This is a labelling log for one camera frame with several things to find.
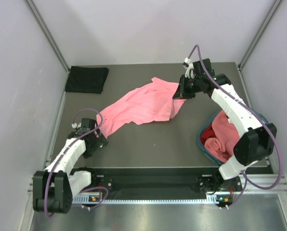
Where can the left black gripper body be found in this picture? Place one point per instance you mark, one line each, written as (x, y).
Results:
(97, 143)

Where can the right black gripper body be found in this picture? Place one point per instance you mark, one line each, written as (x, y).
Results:
(189, 87)

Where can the pink t shirt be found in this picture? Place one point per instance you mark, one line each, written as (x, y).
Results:
(149, 103)

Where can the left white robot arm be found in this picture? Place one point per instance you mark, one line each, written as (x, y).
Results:
(66, 158)

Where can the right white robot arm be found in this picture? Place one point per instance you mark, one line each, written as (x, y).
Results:
(220, 90)

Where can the red shirt in basket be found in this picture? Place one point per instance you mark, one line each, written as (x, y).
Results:
(207, 134)

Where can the folded black t shirt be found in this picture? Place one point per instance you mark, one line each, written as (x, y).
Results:
(86, 79)

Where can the pink shirt in basket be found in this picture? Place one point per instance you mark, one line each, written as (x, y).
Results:
(227, 137)

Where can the teal laundry basket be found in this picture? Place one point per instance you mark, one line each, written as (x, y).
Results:
(245, 138)

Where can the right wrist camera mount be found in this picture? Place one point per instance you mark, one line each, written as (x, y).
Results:
(188, 65)

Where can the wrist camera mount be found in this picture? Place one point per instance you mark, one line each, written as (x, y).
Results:
(76, 126)
(188, 65)

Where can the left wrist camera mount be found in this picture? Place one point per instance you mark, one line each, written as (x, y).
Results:
(76, 126)

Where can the slotted grey cable duct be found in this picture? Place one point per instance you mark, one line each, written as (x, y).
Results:
(86, 199)

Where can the right aluminium corner post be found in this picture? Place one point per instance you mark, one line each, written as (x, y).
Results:
(261, 30)

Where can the aluminium corner post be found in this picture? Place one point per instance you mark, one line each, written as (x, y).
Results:
(261, 30)
(44, 29)

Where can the aluminium frame rail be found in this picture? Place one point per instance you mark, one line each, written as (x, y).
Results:
(253, 183)

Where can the left aluminium corner post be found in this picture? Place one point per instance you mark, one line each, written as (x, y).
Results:
(44, 29)

